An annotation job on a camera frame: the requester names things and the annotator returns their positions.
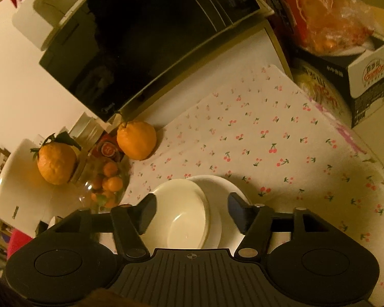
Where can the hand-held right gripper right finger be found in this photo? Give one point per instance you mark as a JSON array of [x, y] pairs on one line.
[[238, 212]]

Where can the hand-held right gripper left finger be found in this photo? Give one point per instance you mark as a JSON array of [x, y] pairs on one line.
[[147, 214]]

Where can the plain white plate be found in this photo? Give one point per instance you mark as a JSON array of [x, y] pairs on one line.
[[228, 185]]

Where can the small white bowl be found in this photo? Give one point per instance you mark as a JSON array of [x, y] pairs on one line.
[[185, 217]]

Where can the glass jar of kumquats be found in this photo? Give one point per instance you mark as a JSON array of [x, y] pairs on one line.
[[107, 182]]

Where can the cherry print tablecloth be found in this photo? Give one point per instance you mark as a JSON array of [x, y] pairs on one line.
[[259, 112]]

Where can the large orange citrus with leaves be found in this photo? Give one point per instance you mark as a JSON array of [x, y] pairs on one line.
[[56, 163]]

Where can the white kitchen appliance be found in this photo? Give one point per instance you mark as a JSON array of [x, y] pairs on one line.
[[22, 195]]

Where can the red object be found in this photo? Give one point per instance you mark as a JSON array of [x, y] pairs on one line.
[[19, 243]]

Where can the black and white carton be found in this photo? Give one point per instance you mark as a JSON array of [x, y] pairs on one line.
[[348, 83]]

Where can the black microwave oven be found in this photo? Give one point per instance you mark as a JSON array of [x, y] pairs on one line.
[[147, 38]]

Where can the plastic bag of oranges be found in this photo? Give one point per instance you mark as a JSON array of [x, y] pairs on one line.
[[342, 25]]

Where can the red gift box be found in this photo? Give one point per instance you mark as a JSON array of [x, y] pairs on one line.
[[294, 3]]

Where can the framed wall picture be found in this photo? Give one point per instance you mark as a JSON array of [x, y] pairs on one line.
[[1, 160]]

